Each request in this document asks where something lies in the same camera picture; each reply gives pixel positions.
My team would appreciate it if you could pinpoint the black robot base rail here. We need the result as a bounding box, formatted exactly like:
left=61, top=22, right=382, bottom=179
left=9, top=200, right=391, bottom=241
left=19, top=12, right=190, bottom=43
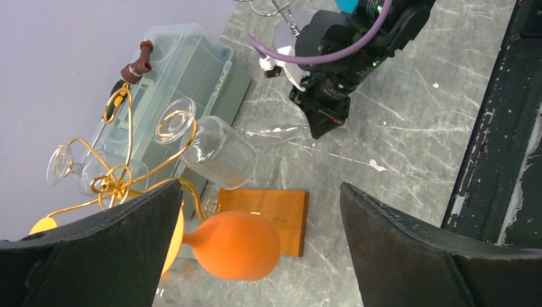
left=441, top=1, right=541, bottom=249

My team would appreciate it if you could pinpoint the silver wire cup rack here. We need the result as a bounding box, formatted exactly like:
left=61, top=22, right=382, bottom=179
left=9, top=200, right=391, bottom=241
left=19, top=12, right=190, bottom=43
left=238, top=0, right=317, bottom=51

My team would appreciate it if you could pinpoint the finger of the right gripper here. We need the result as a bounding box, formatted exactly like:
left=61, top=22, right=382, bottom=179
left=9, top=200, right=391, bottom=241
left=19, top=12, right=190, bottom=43
left=307, top=110, right=348, bottom=139

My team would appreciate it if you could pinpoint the yellow frosted wine glass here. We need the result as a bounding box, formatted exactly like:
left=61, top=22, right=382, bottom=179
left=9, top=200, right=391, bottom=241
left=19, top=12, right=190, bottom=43
left=28, top=205, right=186, bottom=276

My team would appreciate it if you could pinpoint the gold wire wine glass rack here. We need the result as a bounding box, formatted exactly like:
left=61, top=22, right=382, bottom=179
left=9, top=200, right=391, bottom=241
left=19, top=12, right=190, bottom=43
left=42, top=83, right=309, bottom=258

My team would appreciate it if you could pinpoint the clear wine glass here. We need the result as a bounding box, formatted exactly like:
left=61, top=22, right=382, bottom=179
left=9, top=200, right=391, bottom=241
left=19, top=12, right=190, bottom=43
left=46, top=144, right=148, bottom=196

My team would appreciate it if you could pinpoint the small clear cup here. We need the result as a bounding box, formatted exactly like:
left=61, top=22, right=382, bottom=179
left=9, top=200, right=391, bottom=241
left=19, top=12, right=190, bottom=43
left=240, top=118, right=311, bottom=147

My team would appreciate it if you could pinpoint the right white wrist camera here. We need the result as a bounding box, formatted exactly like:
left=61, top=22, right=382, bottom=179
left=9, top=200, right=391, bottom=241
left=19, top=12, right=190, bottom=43
left=259, top=52, right=309, bottom=91

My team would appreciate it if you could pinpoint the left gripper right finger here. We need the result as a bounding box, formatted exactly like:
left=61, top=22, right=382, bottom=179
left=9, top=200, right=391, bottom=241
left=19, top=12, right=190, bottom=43
left=340, top=182, right=541, bottom=306

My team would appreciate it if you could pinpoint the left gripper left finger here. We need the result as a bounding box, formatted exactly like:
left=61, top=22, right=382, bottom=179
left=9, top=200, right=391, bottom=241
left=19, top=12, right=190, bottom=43
left=1, top=181, right=183, bottom=306

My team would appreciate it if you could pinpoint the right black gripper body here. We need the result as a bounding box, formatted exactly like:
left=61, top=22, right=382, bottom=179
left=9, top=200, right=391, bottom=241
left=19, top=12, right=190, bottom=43
left=288, top=83, right=352, bottom=119

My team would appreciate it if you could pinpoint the clear stemless glass front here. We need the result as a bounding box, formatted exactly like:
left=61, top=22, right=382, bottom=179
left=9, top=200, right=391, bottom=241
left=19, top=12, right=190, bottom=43
left=153, top=97, right=258, bottom=190

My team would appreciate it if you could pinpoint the brown pipe fitting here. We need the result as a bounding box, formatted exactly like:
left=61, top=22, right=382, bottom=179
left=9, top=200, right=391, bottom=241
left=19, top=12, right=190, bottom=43
left=120, top=40, right=154, bottom=84

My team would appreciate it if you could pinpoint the blue plastic wine glass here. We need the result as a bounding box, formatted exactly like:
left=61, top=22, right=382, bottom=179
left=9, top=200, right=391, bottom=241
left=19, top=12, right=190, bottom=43
left=335, top=0, right=359, bottom=13

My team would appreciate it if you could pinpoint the clear plastic storage box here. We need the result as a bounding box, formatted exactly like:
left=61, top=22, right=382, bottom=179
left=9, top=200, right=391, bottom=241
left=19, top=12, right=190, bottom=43
left=105, top=24, right=258, bottom=194

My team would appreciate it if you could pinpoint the black yellow screwdriver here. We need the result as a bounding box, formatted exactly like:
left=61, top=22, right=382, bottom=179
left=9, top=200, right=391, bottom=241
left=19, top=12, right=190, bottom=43
left=91, top=79, right=130, bottom=148

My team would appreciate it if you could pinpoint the orange plastic wine glass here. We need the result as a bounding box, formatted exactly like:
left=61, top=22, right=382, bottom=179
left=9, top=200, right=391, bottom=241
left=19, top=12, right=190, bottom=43
left=182, top=211, right=281, bottom=281

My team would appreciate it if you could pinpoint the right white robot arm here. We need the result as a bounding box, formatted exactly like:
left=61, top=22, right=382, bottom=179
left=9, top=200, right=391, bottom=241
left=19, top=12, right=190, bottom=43
left=289, top=0, right=435, bottom=139

